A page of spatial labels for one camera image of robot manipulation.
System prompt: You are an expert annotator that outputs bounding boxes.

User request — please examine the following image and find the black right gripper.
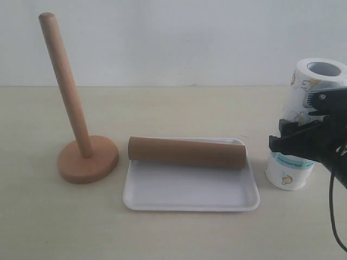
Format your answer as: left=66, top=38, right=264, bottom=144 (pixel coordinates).
left=268, top=87, right=346, bottom=187

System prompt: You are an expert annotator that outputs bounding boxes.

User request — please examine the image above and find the printed white paper towel roll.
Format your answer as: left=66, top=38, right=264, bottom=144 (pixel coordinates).
left=266, top=58, right=346, bottom=191

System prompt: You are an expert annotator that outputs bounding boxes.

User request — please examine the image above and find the white rectangular plastic tray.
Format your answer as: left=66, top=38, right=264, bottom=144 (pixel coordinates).
left=123, top=136, right=261, bottom=212

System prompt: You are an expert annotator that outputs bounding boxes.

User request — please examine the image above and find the brown cardboard tube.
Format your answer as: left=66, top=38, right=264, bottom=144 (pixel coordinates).
left=128, top=136, right=247, bottom=170

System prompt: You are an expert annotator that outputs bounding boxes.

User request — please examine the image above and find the wooden paper towel holder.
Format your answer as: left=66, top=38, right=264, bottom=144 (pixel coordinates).
left=38, top=12, right=119, bottom=184

